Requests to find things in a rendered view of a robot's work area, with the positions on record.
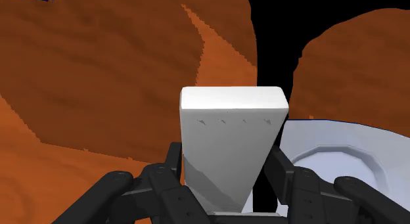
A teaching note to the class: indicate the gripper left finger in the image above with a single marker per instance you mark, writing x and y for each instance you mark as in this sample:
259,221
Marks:
166,191

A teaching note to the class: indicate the white plate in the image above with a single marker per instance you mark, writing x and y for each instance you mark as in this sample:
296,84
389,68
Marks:
352,153

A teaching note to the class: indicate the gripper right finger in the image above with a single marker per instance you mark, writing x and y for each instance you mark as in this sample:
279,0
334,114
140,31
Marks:
307,191

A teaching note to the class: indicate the white rectangular block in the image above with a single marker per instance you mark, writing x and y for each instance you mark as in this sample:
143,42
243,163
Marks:
229,143

